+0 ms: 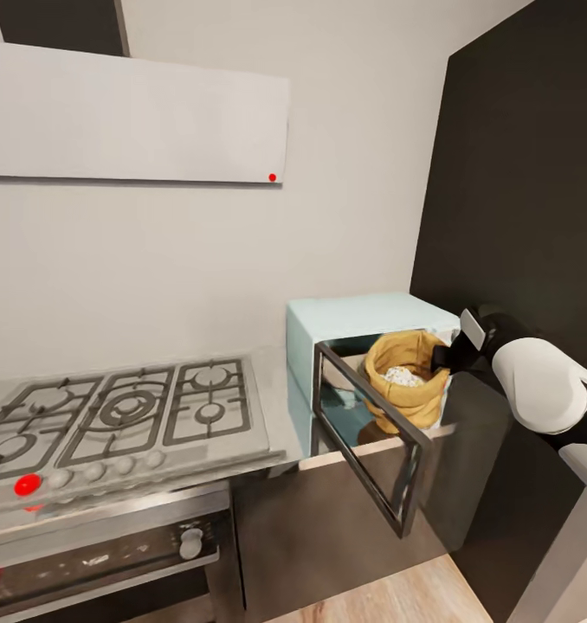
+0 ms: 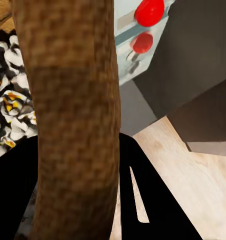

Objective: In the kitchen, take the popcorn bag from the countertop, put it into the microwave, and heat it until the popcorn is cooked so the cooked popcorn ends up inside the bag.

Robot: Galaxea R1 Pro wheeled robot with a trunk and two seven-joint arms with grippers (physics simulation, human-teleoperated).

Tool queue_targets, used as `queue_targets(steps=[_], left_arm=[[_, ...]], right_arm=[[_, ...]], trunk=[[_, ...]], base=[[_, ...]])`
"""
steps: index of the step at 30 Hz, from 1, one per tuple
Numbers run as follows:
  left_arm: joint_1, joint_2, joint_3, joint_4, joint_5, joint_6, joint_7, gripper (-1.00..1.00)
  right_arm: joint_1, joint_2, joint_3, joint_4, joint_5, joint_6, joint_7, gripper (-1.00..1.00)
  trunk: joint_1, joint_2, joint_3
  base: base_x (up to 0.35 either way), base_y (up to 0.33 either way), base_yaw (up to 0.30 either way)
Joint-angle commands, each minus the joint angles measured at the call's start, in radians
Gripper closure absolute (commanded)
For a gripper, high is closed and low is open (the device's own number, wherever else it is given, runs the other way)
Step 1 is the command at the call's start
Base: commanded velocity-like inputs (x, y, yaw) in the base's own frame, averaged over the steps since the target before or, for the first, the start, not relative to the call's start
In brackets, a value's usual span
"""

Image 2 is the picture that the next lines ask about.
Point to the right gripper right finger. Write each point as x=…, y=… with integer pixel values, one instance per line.
x=167, y=220

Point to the popcorn bag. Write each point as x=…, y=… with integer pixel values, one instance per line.
x=70, y=61

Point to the fridge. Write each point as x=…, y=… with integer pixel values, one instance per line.
x=201, y=122

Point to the microwave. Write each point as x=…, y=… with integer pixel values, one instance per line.
x=147, y=13

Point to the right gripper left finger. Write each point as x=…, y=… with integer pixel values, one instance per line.
x=18, y=180

